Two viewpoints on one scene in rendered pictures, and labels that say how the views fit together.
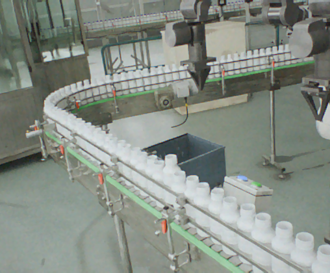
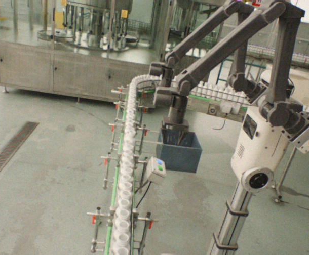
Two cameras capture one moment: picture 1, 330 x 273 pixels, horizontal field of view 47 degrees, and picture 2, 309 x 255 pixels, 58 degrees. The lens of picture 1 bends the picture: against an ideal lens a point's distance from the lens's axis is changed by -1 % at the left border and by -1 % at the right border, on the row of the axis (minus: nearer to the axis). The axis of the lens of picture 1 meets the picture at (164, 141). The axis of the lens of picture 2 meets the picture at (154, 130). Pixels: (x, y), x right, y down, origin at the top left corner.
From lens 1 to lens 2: 0.77 m
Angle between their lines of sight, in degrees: 22
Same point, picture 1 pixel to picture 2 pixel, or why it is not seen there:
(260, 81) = not seen: hidden behind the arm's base
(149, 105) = (203, 108)
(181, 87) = (226, 105)
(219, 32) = (308, 82)
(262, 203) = (155, 178)
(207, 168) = (185, 156)
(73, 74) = not seen: hidden behind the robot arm
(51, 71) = (185, 62)
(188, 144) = (192, 139)
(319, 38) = (162, 98)
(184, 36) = (155, 71)
